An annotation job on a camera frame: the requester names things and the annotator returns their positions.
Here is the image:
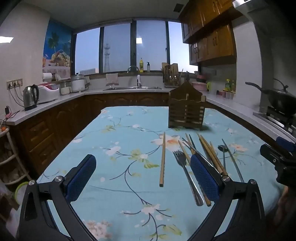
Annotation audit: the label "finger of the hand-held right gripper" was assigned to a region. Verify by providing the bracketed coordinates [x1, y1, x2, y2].
[276, 136, 296, 154]
[259, 144, 292, 166]

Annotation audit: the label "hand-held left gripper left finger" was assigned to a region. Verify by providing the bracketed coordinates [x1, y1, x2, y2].
[18, 153, 97, 241]

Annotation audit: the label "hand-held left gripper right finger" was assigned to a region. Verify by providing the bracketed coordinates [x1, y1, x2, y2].
[190, 153, 266, 241]

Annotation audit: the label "wooden utensil holder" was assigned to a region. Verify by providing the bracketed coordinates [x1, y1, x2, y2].
[168, 82, 207, 129]

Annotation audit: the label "person's right forearm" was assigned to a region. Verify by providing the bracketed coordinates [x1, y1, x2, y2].
[277, 185, 296, 223]

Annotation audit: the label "metal fork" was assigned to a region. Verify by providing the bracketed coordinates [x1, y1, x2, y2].
[173, 150, 204, 207]

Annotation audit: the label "gas stove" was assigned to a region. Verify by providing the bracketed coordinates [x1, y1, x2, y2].
[253, 105, 296, 139]

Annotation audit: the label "metal spoon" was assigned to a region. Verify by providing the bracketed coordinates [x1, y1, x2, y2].
[218, 145, 228, 169]

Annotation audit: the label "black wok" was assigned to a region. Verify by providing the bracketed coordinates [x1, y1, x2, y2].
[245, 78, 296, 115]

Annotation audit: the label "blue floral tablecloth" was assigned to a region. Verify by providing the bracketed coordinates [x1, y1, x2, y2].
[37, 106, 284, 241]

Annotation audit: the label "wooden base cabinets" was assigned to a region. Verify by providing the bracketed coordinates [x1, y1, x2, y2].
[9, 92, 170, 181]

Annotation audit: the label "green rimmed bowl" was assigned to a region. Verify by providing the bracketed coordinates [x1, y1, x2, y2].
[14, 181, 28, 205]

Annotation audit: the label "white rice cooker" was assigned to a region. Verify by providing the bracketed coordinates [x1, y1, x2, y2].
[37, 83, 60, 104]

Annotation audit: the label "glass jar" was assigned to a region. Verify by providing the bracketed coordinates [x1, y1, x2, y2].
[60, 82, 71, 96]

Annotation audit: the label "pink plastic basin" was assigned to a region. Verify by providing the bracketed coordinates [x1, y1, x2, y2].
[191, 82, 208, 92]

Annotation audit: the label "white lidded pot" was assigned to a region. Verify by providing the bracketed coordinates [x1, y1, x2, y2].
[70, 72, 86, 93]

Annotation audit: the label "steel electric kettle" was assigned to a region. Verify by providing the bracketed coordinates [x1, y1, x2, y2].
[22, 84, 40, 111]

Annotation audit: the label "steel sink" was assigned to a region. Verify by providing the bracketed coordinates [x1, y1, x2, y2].
[103, 86, 162, 91]

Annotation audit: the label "pink hanging towel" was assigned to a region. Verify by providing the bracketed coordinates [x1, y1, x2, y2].
[106, 73, 119, 87]

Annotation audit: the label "dish rack with boards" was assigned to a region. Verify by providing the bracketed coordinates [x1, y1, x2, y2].
[161, 62, 182, 88]

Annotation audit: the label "kitchen window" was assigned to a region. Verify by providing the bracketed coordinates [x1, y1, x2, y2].
[74, 20, 199, 76]

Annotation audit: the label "white wire shelf rack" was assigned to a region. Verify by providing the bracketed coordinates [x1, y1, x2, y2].
[0, 126, 33, 186]

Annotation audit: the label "power cable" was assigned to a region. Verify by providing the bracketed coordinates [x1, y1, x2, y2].
[4, 87, 25, 119]

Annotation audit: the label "wall socket strip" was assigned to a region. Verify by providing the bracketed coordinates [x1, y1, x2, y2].
[6, 79, 23, 90]

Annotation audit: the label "fruit wall poster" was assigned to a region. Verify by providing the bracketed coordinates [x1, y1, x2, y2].
[42, 20, 73, 80]

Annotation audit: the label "wooden wall cabinets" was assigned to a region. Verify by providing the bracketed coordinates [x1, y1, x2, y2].
[179, 0, 237, 66]

